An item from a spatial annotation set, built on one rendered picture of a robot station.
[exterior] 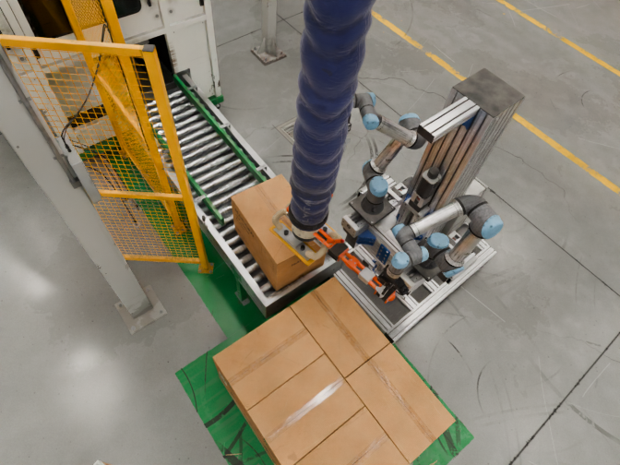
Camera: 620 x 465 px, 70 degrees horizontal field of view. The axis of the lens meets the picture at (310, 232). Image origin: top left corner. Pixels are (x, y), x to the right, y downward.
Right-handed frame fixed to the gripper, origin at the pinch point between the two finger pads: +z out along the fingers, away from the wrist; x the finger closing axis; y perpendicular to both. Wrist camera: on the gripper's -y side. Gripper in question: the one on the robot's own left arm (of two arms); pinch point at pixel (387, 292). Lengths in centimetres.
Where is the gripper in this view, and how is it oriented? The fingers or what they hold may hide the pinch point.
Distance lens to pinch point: 243.6
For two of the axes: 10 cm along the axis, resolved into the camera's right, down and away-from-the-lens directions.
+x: -7.0, 5.7, -4.3
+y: -7.1, -6.3, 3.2
